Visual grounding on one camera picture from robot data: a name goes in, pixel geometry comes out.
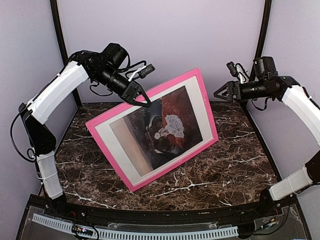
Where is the pink wooden picture frame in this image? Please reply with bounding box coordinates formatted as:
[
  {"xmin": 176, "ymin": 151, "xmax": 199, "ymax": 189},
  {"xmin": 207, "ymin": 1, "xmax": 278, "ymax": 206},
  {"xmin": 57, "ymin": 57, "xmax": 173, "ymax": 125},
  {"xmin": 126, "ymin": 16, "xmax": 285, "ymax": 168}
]
[{"xmin": 85, "ymin": 67, "xmax": 219, "ymax": 193}]

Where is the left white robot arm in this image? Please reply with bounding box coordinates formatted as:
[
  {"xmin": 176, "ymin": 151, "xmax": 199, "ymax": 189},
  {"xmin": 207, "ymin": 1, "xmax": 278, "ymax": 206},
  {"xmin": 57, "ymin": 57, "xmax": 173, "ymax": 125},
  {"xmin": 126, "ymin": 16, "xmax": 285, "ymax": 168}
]
[{"xmin": 17, "ymin": 43, "xmax": 155, "ymax": 218}]

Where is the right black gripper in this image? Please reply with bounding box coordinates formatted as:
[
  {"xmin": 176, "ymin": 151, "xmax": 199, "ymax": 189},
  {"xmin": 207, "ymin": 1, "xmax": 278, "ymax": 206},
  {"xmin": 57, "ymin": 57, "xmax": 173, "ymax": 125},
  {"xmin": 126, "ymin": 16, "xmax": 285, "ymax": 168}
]
[{"xmin": 214, "ymin": 79, "xmax": 273, "ymax": 102}]

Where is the left black corner post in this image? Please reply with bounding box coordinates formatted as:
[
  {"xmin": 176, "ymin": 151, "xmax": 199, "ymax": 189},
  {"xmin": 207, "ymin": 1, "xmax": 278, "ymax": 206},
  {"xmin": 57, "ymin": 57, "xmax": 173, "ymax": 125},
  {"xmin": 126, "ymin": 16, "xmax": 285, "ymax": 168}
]
[{"xmin": 49, "ymin": 0, "xmax": 82, "ymax": 107}]

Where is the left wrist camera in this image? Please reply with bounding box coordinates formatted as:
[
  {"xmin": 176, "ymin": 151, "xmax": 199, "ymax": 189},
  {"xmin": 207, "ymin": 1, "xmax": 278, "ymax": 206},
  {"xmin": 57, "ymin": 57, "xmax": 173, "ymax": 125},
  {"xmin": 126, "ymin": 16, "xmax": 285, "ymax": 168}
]
[{"xmin": 128, "ymin": 63, "xmax": 156, "ymax": 82}]

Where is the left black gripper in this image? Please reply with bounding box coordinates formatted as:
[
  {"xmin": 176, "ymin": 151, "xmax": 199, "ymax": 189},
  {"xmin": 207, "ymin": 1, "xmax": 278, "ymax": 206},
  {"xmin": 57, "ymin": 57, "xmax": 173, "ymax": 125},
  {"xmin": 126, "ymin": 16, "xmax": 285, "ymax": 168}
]
[{"xmin": 93, "ymin": 65, "xmax": 153, "ymax": 106}]

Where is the photo print white border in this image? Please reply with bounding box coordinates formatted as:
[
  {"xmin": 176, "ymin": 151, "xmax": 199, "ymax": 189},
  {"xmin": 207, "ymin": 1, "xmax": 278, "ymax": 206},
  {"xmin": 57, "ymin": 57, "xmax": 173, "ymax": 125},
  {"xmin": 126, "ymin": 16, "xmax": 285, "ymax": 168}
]
[{"xmin": 110, "ymin": 86, "xmax": 203, "ymax": 176}]

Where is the white mat paper sheet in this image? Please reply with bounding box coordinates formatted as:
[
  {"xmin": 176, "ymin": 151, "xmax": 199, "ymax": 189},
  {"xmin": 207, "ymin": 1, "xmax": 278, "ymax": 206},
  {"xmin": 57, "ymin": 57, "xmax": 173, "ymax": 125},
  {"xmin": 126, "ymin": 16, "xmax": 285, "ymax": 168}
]
[{"xmin": 94, "ymin": 76, "xmax": 214, "ymax": 184}]

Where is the right black corner post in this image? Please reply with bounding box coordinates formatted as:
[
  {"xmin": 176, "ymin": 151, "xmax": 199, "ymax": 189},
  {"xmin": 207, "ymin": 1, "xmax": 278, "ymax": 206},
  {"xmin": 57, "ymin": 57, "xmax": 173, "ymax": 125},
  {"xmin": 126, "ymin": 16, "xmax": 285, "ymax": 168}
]
[{"xmin": 241, "ymin": 0, "xmax": 273, "ymax": 104}]

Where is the black front table rail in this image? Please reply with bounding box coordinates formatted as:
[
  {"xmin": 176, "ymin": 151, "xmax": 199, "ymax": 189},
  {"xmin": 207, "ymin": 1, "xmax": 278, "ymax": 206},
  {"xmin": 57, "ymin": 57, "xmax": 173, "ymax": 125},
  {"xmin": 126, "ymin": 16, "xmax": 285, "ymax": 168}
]
[{"xmin": 55, "ymin": 201, "xmax": 282, "ymax": 226}]

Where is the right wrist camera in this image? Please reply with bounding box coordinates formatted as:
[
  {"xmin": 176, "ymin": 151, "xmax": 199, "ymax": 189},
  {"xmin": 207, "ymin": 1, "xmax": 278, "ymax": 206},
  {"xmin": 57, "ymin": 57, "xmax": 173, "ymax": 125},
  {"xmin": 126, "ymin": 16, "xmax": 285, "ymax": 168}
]
[{"xmin": 226, "ymin": 61, "xmax": 250, "ymax": 84}]

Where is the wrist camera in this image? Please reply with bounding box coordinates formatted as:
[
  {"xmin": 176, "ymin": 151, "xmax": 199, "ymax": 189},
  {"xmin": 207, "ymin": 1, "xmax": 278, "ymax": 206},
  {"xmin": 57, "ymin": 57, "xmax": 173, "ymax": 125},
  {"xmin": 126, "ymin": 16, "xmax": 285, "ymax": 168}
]
[
  {"xmin": 226, "ymin": 61, "xmax": 250, "ymax": 84},
  {"xmin": 128, "ymin": 63, "xmax": 156, "ymax": 82}
]

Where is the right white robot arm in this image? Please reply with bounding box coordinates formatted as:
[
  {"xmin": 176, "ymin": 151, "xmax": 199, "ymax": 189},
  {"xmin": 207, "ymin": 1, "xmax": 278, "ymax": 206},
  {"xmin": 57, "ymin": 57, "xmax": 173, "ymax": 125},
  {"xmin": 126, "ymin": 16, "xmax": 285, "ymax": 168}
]
[{"xmin": 212, "ymin": 54, "xmax": 320, "ymax": 217}]

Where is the black corner post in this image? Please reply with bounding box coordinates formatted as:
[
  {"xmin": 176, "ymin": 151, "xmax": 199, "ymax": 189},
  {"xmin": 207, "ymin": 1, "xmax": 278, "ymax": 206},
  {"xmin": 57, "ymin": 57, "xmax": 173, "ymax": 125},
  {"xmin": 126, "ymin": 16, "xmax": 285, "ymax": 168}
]
[
  {"xmin": 241, "ymin": 0, "xmax": 273, "ymax": 104},
  {"xmin": 49, "ymin": 0, "xmax": 82, "ymax": 107}
]

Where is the white slotted cable duct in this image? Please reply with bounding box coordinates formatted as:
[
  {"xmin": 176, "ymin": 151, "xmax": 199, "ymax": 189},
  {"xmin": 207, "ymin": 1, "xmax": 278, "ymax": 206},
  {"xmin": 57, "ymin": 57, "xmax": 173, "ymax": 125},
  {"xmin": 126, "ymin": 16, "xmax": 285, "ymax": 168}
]
[{"xmin": 31, "ymin": 213, "xmax": 239, "ymax": 240}]

